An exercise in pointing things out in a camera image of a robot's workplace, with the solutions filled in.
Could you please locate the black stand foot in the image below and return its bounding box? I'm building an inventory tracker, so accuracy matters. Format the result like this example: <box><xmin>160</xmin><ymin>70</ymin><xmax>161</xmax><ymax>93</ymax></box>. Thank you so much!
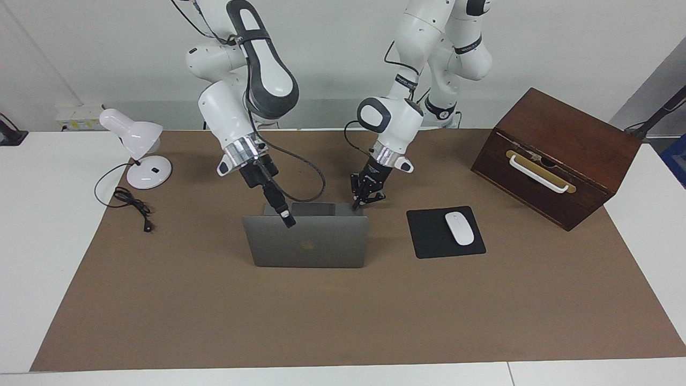
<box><xmin>0</xmin><ymin>114</ymin><xmax>28</xmax><ymax>146</ymax></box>

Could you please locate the dark brown wooden box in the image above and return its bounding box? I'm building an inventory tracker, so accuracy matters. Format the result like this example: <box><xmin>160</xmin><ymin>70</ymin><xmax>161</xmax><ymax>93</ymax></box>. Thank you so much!
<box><xmin>471</xmin><ymin>87</ymin><xmax>642</xmax><ymax>232</ymax></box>

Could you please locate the black mouse pad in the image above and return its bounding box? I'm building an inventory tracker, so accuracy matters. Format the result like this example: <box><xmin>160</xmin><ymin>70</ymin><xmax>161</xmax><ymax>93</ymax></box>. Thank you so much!
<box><xmin>406</xmin><ymin>206</ymin><xmax>487</xmax><ymax>259</ymax></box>

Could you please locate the blue box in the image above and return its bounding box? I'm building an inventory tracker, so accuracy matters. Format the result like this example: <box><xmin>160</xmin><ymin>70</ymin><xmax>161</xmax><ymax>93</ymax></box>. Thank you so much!
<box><xmin>660</xmin><ymin>134</ymin><xmax>686</xmax><ymax>188</ymax></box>

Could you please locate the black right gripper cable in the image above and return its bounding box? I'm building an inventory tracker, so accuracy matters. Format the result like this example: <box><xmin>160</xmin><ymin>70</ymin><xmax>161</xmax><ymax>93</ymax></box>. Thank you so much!
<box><xmin>171</xmin><ymin>0</ymin><xmax>326</xmax><ymax>203</ymax></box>

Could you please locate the black lamp power cable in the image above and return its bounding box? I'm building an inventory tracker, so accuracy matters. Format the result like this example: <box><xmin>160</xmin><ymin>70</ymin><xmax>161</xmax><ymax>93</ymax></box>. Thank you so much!
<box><xmin>94</xmin><ymin>162</ymin><xmax>154</xmax><ymax>233</ymax></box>

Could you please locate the gold handle plate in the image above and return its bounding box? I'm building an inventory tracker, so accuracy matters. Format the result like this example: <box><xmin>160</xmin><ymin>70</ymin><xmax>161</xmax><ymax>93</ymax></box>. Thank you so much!
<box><xmin>505</xmin><ymin>150</ymin><xmax>577</xmax><ymax>194</ymax></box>

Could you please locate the white wall power strip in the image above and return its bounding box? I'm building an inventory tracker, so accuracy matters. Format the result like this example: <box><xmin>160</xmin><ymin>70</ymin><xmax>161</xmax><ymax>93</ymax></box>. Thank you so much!
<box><xmin>55</xmin><ymin>105</ymin><xmax>105</xmax><ymax>131</ymax></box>

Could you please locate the grey laptop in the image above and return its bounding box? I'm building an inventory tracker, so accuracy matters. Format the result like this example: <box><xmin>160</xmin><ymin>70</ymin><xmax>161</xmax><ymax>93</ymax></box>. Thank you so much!
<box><xmin>241</xmin><ymin>202</ymin><xmax>369</xmax><ymax>269</ymax></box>

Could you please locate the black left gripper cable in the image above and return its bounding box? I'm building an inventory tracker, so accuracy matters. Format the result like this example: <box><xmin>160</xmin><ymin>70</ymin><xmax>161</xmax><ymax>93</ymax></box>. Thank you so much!
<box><xmin>343</xmin><ymin>40</ymin><xmax>429</xmax><ymax>159</ymax></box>

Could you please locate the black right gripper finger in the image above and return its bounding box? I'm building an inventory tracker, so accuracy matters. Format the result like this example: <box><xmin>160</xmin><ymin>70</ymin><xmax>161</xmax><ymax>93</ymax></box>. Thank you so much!
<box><xmin>262</xmin><ymin>180</ymin><xmax>296</xmax><ymax>228</ymax></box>

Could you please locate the white box handle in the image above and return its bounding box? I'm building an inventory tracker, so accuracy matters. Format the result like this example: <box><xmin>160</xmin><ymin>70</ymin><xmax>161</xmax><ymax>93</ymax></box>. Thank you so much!
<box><xmin>508</xmin><ymin>154</ymin><xmax>570</xmax><ymax>194</ymax></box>

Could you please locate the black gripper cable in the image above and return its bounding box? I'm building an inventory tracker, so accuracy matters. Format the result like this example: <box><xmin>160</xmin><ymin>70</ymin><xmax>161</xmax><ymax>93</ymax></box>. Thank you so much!
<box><xmin>171</xmin><ymin>0</ymin><xmax>326</xmax><ymax>203</ymax></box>
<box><xmin>343</xmin><ymin>40</ymin><xmax>429</xmax><ymax>159</ymax></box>

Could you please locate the black camera stand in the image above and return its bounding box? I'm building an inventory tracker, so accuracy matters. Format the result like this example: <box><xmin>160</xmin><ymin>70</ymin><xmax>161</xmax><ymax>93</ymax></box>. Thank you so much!
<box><xmin>624</xmin><ymin>86</ymin><xmax>686</xmax><ymax>141</ymax></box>

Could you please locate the white desk lamp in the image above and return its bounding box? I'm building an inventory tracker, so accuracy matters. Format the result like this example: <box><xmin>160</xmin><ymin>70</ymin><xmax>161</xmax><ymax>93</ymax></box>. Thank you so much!
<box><xmin>99</xmin><ymin>108</ymin><xmax>173</xmax><ymax>190</ymax></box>

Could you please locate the brown table mat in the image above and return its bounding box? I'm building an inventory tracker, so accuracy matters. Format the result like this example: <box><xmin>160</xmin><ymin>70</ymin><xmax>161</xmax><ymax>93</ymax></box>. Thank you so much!
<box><xmin>29</xmin><ymin>129</ymin><xmax>686</xmax><ymax>372</ymax></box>

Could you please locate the white computer mouse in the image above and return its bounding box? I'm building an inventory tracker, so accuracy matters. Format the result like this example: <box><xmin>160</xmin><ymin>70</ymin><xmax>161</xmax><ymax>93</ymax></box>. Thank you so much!
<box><xmin>445</xmin><ymin>212</ymin><xmax>475</xmax><ymax>246</ymax></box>

